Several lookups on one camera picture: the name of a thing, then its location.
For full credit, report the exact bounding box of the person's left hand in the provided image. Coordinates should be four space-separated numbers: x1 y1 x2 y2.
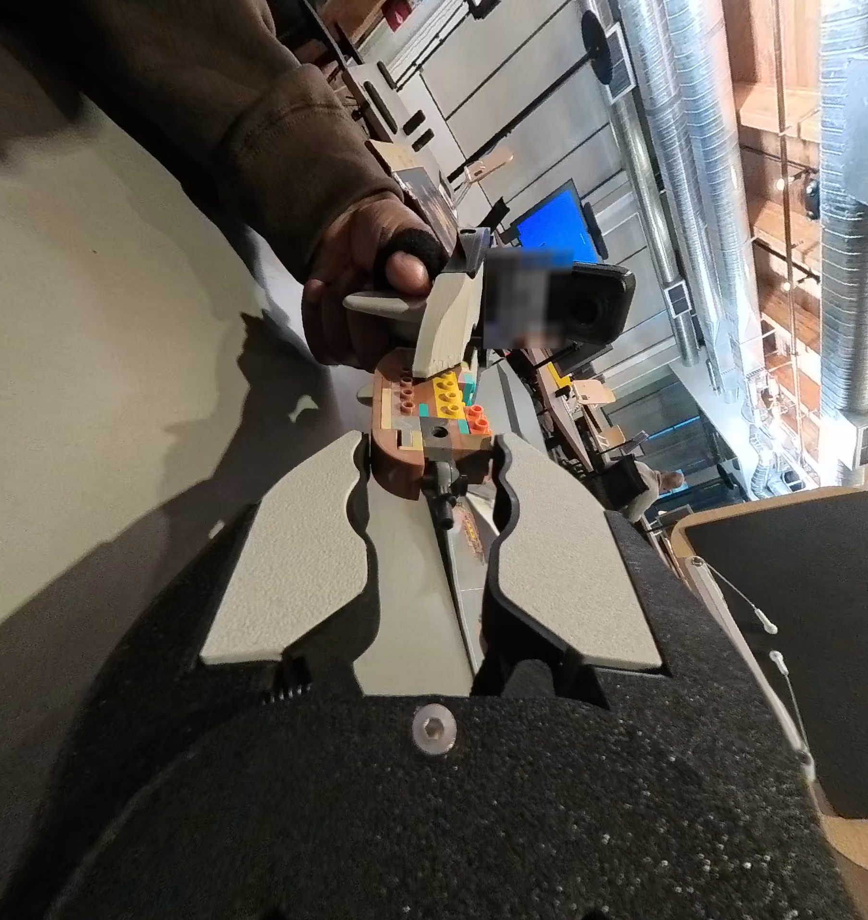
301 195 436 371

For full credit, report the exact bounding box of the wide silver ventilation duct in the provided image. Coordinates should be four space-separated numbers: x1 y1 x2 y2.
818 0 868 497

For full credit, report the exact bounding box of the narrow silver ventilation duct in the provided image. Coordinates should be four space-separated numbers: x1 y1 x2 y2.
617 0 702 369

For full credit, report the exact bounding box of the blue screen monitor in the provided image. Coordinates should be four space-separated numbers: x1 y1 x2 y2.
506 180 609 265

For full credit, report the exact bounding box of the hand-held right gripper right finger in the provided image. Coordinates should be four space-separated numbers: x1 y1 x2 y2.
481 433 665 685

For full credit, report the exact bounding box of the grey desk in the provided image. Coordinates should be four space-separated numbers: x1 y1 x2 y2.
0 22 492 698

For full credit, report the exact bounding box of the person's left forearm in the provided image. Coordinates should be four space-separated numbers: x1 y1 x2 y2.
0 0 409 285

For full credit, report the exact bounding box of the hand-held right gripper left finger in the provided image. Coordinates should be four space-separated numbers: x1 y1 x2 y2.
198 430 372 665

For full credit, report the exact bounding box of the black board with wooden frame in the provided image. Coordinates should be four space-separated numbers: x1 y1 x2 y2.
671 487 868 881

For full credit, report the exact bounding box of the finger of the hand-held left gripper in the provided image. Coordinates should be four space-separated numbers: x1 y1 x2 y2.
412 272 487 380

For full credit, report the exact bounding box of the black office chair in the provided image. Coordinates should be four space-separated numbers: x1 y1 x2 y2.
605 454 647 506

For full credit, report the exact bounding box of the thin wire with white toggles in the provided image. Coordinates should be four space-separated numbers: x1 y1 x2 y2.
693 557 816 781

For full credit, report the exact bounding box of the brown toy brick ship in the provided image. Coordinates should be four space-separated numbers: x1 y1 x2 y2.
369 348 494 529

